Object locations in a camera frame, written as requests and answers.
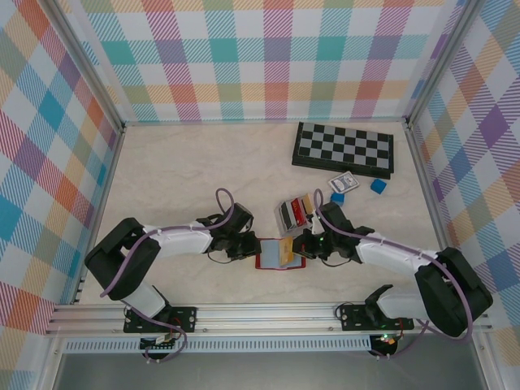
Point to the gold card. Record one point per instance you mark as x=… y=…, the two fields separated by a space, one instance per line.
x=287 y=252

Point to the red card holder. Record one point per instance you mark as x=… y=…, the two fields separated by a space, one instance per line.
x=270 y=252

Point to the clear plastic card box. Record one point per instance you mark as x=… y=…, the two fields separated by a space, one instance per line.
x=279 y=215

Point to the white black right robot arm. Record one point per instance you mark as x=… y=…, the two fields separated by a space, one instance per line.
x=390 y=251

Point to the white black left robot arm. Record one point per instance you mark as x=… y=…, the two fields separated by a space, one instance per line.
x=178 y=241

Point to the black and white card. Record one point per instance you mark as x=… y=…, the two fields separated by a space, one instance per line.
x=287 y=217

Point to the red card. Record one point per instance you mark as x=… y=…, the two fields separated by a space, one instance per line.
x=300 y=212

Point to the tan card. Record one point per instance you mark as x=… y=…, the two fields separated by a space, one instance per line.
x=308 y=205

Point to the blue playing card box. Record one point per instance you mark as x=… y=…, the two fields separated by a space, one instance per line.
x=344 y=182

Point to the blue building block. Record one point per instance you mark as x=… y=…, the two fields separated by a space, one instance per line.
x=337 y=199
x=378 y=186

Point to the black folding chessboard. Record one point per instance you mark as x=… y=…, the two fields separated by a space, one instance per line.
x=341 y=146

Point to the small circuit board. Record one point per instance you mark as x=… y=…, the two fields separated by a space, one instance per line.
x=160 y=341
x=388 y=339

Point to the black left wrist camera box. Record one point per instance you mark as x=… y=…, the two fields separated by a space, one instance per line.
x=243 y=217

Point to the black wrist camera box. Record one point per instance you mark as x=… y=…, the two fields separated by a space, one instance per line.
x=335 y=217
x=243 y=217

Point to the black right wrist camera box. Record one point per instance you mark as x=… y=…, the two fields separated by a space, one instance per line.
x=335 y=217

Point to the aluminium mounting rail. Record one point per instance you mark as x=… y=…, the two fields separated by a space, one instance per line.
x=264 y=319

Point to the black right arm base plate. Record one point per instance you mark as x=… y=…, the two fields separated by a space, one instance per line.
x=353 y=317

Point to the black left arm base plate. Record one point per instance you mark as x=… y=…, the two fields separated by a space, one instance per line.
x=185 y=319

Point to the aluminium table side rail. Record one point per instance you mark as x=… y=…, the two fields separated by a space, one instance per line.
x=98 y=215
x=425 y=183

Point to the aluminium frame post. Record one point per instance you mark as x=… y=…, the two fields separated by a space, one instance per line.
x=87 y=67
x=440 y=61

